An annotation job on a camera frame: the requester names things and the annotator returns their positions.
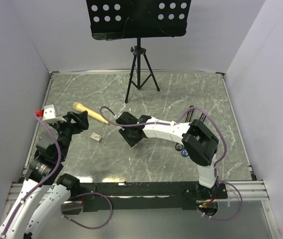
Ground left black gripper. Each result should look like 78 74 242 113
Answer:
49 110 89 159

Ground small playing card box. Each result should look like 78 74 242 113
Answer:
90 133 102 142

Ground black stapler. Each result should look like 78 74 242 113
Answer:
175 106 197 152

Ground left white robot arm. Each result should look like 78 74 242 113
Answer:
0 106 89 239

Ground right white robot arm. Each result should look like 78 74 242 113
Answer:
115 112 219 198

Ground beige toy microphone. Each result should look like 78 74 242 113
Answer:
73 102 109 124

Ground black music stand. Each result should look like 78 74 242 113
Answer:
86 0 191 103

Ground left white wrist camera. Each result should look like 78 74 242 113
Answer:
35 105 66 124

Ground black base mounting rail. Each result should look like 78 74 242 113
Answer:
70 181 228 212

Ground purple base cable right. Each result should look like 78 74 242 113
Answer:
197 181 244 221

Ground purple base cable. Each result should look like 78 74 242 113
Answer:
197 181 244 221
61 192 114 229

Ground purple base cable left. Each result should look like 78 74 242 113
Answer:
61 192 114 229

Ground aluminium extrusion rail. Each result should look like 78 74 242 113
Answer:
227 180 270 201

